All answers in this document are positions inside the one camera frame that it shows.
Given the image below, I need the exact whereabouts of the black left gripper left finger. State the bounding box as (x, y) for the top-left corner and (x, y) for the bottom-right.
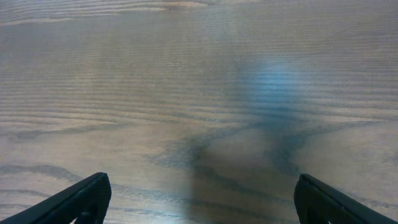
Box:
(1, 172), (111, 224)

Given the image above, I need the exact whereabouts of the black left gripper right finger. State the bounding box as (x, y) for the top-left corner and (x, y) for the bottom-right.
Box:
(294, 174), (397, 224)

